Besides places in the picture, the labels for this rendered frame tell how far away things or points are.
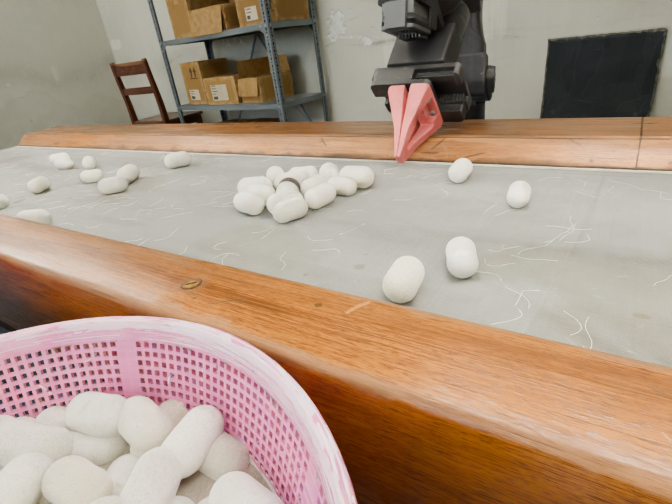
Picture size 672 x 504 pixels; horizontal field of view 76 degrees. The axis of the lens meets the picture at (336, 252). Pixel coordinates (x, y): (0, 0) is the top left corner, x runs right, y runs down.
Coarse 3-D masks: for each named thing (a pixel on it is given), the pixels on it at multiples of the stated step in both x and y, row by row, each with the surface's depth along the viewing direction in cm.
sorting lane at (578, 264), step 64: (0, 192) 62; (64, 192) 57; (128, 192) 54; (192, 192) 50; (384, 192) 42; (448, 192) 40; (576, 192) 36; (640, 192) 35; (192, 256) 34; (256, 256) 33; (320, 256) 31; (384, 256) 30; (512, 256) 28; (576, 256) 27; (640, 256) 26; (512, 320) 22; (576, 320) 22; (640, 320) 21
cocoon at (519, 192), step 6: (510, 186) 35; (516, 186) 34; (522, 186) 34; (528, 186) 35; (510, 192) 34; (516, 192) 34; (522, 192) 34; (528, 192) 34; (510, 198) 34; (516, 198) 34; (522, 198) 34; (528, 198) 34; (510, 204) 34; (516, 204) 34; (522, 204) 34
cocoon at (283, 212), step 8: (288, 200) 38; (296, 200) 38; (304, 200) 38; (280, 208) 37; (288, 208) 37; (296, 208) 37; (304, 208) 38; (280, 216) 37; (288, 216) 37; (296, 216) 38
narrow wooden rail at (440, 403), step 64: (0, 256) 33; (64, 256) 31; (128, 256) 29; (0, 320) 40; (64, 320) 31; (192, 320) 21; (256, 320) 21; (320, 320) 20; (384, 320) 19; (448, 320) 19; (320, 384) 18; (384, 384) 16; (448, 384) 15; (512, 384) 15; (576, 384) 15; (640, 384) 14; (384, 448) 17; (448, 448) 15; (512, 448) 14; (576, 448) 13; (640, 448) 12
